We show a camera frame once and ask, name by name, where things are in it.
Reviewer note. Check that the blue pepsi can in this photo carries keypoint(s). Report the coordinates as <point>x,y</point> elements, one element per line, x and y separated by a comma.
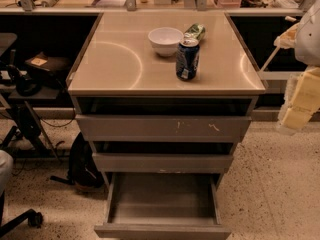
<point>187,58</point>

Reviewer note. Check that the grey drawer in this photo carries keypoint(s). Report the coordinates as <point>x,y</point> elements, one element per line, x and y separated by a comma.
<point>155,128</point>
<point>162,163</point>
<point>158,206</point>

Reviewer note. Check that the middle grey drawer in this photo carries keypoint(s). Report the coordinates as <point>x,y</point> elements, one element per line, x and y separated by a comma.
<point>162,163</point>

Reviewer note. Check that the top grey drawer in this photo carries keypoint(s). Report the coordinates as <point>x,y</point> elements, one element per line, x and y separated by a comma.
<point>155,128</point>

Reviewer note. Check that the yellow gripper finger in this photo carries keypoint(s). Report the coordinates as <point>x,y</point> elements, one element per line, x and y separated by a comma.
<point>301,100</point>
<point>287,39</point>

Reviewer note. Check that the black backpack on floor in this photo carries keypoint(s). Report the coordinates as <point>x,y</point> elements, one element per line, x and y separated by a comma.
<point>82,171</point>

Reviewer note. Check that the green soda can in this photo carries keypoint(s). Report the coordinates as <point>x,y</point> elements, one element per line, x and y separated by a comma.
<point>196,31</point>

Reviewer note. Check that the bottom grey drawer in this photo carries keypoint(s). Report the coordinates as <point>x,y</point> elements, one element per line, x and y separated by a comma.
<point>158,206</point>

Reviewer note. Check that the dark side desk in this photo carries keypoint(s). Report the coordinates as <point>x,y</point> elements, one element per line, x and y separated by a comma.
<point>35,85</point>

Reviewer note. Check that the white stick with cork tip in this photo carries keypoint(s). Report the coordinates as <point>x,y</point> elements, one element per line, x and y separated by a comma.
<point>275,51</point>

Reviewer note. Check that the grey drawer cabinet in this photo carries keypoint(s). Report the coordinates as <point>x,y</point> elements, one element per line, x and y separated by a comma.
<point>120,74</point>

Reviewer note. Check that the black box with label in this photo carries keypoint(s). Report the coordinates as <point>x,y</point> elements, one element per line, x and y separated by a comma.
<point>46,64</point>

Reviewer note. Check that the white bowl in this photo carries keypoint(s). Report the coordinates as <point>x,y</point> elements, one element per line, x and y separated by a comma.
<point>165,40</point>

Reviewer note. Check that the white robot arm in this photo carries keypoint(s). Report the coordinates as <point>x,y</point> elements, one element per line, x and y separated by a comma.
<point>307,43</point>

